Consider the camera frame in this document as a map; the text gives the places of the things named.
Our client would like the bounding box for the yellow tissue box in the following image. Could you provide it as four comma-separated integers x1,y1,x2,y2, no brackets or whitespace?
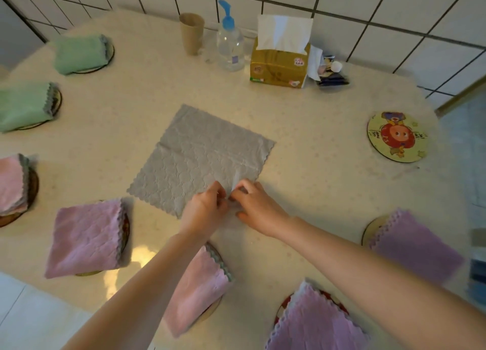
250,38,312,89

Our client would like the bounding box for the brown paper cup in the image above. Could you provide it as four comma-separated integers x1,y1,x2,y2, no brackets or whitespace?
179,13,206,56

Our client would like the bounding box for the folded green cloth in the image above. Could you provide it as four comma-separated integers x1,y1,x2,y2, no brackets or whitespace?
0,82,59,133
52,34,112,76

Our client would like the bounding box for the person's left hand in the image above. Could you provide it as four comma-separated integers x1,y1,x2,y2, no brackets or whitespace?
178,180,230,241

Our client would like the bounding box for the clear blue pump bottle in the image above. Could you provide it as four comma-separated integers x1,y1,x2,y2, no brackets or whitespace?
216,0,245,72

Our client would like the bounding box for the round cartoon print coaster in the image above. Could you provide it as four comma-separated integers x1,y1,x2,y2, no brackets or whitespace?
367,111,429,163

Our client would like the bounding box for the person's right hand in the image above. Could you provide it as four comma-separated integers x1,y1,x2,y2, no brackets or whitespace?
229,178,292,241

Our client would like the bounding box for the round wooden coaster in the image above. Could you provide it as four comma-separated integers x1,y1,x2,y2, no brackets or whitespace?
361,215,391,246
74,40,115,74
0,168,39,228
197,243,225,322
75,213,131,277
15,89,62,131

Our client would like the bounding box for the folded pink cloth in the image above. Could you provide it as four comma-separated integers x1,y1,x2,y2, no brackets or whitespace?
45,198,127,279
163,243,234,338
0,154,30,217

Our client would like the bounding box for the person's left forearm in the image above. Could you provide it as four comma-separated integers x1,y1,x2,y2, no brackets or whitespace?
63,230,209,350

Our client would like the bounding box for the person's right forearm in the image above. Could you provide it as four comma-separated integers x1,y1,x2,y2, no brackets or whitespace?
281,217,486,350

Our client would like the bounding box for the white plastic wrapper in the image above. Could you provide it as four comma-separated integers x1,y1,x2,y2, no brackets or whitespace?
307,45,326,82

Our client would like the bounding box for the folded purple cloth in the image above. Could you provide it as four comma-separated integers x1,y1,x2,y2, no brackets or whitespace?
265,281,371,350
369,209,464,284

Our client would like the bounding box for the round red white coaster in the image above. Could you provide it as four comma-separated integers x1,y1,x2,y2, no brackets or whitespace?
274,290,349,325

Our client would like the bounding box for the grey textured cleaning cloth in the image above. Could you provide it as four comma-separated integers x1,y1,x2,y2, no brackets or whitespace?
127,104,276,220

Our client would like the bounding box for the white tissue sheet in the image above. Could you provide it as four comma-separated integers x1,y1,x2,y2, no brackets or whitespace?
257,14,314,55

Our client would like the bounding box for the dark small packet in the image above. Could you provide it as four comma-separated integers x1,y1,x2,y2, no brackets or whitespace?
317,70,350,88

